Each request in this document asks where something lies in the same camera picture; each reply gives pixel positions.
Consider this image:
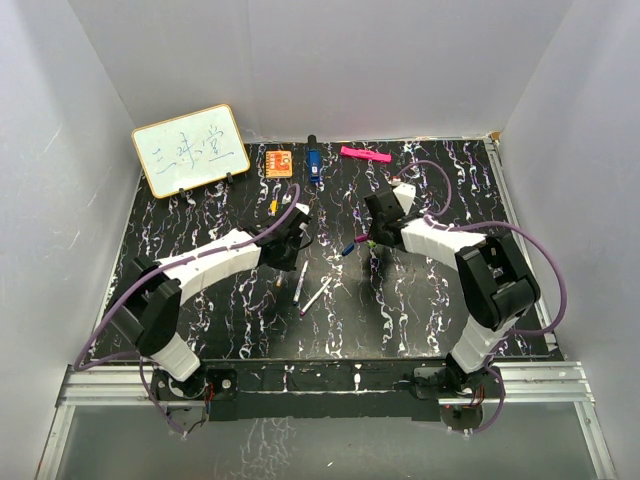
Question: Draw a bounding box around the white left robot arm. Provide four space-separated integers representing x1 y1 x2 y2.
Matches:
109 203 311 399

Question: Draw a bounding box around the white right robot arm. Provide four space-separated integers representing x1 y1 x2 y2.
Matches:
365 184 540 397

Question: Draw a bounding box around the white pen blue tip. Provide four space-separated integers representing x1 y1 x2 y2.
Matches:
293 260 309 306

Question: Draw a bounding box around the blue pen cap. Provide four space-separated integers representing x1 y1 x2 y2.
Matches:
341 243 355 256

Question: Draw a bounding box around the white pen purple tip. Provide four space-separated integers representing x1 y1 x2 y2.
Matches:
300 278 332 317

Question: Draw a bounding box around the pink utility knife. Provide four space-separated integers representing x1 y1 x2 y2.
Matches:
340 146 392 164

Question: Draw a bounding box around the orange spiral notepad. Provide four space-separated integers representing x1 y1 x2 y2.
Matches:
265 150 293 179

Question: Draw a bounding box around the blue stapler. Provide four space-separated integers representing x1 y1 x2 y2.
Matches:
307 135 322 184

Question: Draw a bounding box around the small whiteboard with writing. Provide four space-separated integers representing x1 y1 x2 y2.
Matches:
131 104 251 199

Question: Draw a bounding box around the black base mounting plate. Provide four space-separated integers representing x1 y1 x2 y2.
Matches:
151 358 500 422

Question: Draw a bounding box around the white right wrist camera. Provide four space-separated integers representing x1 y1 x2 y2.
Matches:
392 180 416 215

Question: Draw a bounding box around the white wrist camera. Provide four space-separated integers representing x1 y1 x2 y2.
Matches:
293 203 311 232
392 180 416 215

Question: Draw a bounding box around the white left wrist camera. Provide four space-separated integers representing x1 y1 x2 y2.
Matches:
293 203 311 232

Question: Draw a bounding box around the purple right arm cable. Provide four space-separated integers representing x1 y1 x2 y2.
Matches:
392 160 570 434

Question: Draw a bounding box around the aluminium front rail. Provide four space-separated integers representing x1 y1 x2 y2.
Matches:
59 361 594 405

